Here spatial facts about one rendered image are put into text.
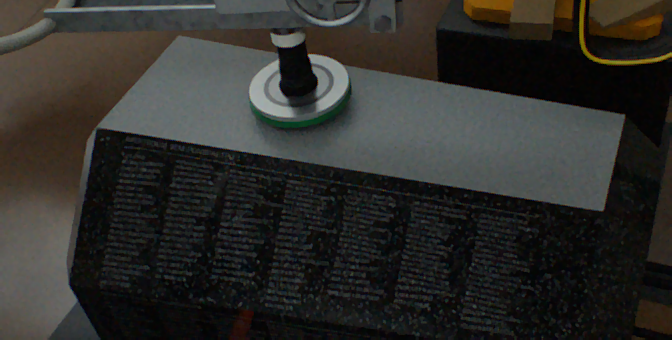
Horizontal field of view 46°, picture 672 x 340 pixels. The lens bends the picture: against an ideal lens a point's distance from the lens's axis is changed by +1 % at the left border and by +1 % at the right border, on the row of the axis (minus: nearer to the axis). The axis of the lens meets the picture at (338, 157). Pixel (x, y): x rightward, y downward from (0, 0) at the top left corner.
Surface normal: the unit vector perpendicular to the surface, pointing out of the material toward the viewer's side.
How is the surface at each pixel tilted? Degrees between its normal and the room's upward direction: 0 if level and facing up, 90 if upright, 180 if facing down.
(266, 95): 0
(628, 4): 11
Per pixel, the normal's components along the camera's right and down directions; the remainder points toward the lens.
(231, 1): -0.10, 0.69
